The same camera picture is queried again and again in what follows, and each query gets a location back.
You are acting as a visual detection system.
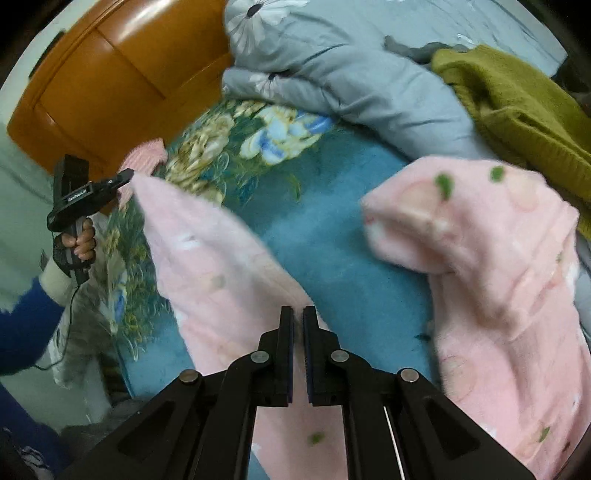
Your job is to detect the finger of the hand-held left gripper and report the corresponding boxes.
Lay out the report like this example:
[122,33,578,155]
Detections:
[95,168,136,192]

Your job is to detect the dark grey cloth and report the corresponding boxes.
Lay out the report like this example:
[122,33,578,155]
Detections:
[384,36,468,64]

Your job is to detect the dark clothes pile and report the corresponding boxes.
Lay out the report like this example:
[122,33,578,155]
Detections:
[556,51,591,121]

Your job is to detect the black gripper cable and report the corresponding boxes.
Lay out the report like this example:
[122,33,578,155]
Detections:
[32,281,83,371]

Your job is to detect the wooden headboard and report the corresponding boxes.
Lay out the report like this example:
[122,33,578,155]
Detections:
[7,0,237,214]

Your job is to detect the olive green knit sweater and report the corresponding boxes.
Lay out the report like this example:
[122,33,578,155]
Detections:
[431,45,591,205]

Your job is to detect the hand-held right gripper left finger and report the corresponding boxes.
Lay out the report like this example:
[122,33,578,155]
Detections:
[60,306,296,480]

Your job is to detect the person's left hand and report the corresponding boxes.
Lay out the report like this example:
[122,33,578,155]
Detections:
[60,218,97,269]

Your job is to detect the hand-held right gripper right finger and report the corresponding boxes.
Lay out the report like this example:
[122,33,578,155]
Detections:
[303,306,536,480]

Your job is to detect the person's left forearm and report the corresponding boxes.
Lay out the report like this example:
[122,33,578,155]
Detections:
[0,258,80,377]

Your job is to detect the pink fleece pajama pants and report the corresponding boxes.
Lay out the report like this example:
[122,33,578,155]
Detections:
[117,137,583,480]

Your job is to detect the person's blue clothing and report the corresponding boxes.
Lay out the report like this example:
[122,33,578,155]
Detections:
[0,382,72,480]

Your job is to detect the grey floral quilt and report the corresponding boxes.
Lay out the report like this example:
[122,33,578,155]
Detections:
[222,0,570,162]

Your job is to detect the blue floral blanket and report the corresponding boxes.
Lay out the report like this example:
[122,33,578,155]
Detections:
[92,99,444,480]

